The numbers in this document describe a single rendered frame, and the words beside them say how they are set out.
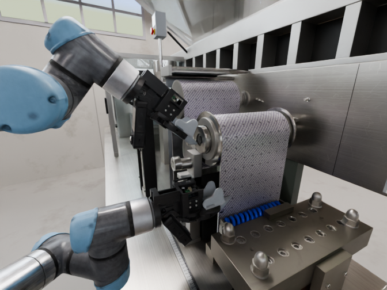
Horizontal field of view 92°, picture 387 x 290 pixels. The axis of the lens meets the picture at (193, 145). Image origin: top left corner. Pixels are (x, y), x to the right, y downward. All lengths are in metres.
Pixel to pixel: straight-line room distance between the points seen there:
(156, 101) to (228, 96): 0.36
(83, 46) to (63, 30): 0.03
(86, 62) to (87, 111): 3.15
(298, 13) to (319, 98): 0.27
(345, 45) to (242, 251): 0.57
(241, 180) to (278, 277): 0.22
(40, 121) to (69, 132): 3.32
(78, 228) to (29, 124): 0.22
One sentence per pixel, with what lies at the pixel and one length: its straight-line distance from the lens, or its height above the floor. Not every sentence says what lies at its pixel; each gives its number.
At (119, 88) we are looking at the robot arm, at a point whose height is 1.38.
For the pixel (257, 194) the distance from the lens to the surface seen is 0.61.
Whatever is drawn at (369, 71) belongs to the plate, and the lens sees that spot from 0.62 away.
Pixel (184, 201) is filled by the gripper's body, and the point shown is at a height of 1.14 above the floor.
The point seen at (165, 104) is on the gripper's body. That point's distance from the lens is 0.43.
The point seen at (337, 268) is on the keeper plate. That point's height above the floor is 1.01.
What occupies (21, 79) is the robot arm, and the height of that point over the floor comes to 1.39.
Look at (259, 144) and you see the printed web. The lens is 0.53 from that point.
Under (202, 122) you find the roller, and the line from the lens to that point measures 0.50.
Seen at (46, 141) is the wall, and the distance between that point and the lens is 3.64.
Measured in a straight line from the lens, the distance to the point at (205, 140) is 0.46.
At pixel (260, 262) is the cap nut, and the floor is 1.07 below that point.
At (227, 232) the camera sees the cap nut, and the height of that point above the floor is 1.06.
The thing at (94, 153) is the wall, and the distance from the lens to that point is 3.69.
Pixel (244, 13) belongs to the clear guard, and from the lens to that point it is 0.97.
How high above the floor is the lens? 1.38
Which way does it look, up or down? 17 degrees down
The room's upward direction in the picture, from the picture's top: straight up
